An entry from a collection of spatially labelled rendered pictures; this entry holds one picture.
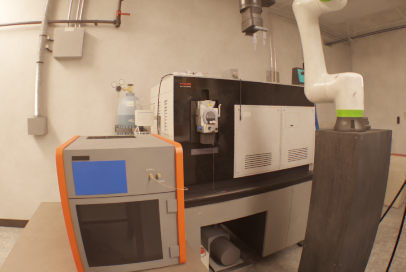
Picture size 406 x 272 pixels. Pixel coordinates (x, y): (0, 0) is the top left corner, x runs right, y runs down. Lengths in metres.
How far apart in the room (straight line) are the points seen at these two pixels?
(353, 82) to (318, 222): 0.63
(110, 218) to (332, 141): 0.85
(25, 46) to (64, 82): 0.62
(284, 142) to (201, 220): 0.81
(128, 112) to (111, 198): 1.39
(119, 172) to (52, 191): 1.96
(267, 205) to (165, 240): 1.02
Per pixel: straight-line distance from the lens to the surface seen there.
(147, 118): 1.54
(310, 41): 1.09
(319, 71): 1.07
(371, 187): 1.07
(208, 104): 1.27
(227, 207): 1.44
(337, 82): 1.01
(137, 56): 2.45
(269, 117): 1.59
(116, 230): 0.71
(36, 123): 2.35
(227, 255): 1.81
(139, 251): 0.76
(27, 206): 2.74
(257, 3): 0.75
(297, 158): 1.84
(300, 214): 1.95
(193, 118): 1.31
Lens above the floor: 1.22
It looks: 2 degrees down
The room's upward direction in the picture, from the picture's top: straight up
